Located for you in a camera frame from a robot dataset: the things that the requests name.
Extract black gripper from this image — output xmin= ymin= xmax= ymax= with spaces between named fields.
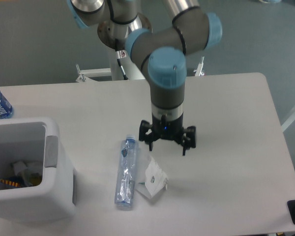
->
xmin=139 ymin=115 xmax=196 ymax=156

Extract crushed clear plastic bottle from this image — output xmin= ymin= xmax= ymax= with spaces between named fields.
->
xmin=114 ymin=134 xmax=139 ymax=210

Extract white paper wrapper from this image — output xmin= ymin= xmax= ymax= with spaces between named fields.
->
xmin=135 ymin=155 xmax=169 ymax=199

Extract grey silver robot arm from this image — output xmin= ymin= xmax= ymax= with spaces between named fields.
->
xmin=67 ymin=0 xmax=223 ymax=150

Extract white plastic trash can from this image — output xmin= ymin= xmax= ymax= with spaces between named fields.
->
xmin=0 ymin=117 xmax=76 ymax=222

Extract trash inside the can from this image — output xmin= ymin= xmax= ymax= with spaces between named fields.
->
xmin=0 ymin=161 xmax=43 ymax=189

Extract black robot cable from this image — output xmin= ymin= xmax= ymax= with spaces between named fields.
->
xmin=114 ymin=39 xmax=129 ymax=81

